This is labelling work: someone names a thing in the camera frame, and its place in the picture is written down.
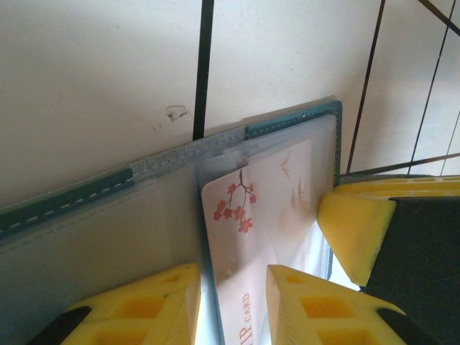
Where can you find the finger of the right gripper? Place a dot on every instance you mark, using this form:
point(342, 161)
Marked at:
point(359, 230)
point(413, 185)

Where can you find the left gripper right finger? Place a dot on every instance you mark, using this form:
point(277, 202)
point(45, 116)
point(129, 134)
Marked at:
point(323, 312)

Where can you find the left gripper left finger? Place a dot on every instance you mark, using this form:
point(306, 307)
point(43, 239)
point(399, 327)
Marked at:
point(143, 312)

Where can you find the white VIP card cherry blossom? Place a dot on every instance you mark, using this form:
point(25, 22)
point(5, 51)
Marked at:
point(305, 251)
point(244, 223)

